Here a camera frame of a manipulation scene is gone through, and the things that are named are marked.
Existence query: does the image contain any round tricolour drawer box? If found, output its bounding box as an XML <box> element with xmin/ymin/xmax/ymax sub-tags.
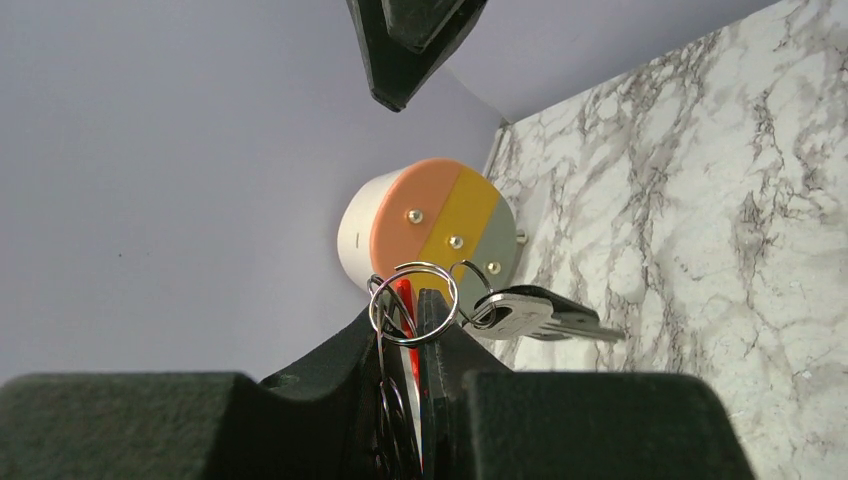
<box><xmin>337</xmin><ymin>158</ymin><xmax>520</xmax><ymax>306</ymax></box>

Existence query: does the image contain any black head silver key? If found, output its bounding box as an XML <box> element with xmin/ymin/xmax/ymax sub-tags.
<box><xmin>463</xmin><ymin>285</ymin><xmax>626</xmax><ymax>343</ymax></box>

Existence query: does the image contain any large silver split ring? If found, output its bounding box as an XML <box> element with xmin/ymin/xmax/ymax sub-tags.
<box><xmin>367</xmin><ymin>260</ymin><xmax>461</xmax><ymax>347</ymax></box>

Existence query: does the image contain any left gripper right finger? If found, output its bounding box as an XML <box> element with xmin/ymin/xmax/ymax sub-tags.
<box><xmin>419</xmin><ymin>322</ymin><xmax>754</xmax><ymax>479</ymax></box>

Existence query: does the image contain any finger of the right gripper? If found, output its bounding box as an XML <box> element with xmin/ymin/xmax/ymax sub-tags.
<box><xmin>346</xmin><ymin>0</ymin><xmax>487</xmax><ymax>112</ymax></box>

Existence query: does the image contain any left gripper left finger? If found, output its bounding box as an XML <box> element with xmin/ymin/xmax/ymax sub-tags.
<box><xmin>1</xmin><ymin>313</ymin><xmax>378</xmax><ymax>479</ymax></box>

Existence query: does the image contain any silver spiral keyring holder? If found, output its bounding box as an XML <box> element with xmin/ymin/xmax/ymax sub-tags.
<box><xmin>367</xmin><ymin>261</ymin><xmax>503</xmax><ymax>479</ymax></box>

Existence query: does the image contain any red round key tag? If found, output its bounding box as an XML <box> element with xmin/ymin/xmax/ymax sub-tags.
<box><xmin>395</xmin><ymin>278</ymin><xmax>420</xmax><ymax>391</ymax></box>

